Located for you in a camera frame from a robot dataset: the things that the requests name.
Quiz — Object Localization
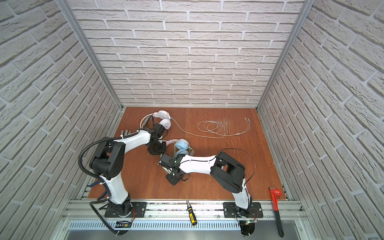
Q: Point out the pink blue cat-ear headphones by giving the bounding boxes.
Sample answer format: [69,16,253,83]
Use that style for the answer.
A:
[165,139,195,157]

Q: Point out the red pipe wrench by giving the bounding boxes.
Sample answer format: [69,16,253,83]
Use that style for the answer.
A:
[269,187,285,238]

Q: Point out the black corrugated cable conduit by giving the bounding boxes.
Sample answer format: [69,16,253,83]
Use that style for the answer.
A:
[77,131,140,184]

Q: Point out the white headphone cable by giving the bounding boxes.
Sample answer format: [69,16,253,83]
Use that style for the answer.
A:
[169,116,251,139]

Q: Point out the small black electronics board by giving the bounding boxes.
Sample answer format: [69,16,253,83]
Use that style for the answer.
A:
[115,221,133,229]

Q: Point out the aluminium frame rail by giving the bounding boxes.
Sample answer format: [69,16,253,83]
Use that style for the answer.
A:
[62,199,308,221]

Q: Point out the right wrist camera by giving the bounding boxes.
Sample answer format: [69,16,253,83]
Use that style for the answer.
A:
[166,172,190,186]

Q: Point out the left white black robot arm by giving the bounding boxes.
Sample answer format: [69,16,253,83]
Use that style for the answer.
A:
[89,127,166,216]

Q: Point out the white headphones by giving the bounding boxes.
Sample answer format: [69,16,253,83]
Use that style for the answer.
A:
[139,110,172,131]

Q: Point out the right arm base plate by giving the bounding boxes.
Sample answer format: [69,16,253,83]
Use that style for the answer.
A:
[223,202,264,219]

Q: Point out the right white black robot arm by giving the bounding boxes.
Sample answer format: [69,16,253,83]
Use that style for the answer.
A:
[159,151,252,211]

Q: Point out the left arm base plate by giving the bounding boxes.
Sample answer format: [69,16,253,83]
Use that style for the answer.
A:
[104,202,147,218]

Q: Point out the yellow black screwdriver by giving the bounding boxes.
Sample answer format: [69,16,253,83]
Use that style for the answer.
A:
[186,200,198,226]

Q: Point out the green headphone cable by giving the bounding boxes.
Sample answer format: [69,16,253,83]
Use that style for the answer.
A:
[172,140,195,158]

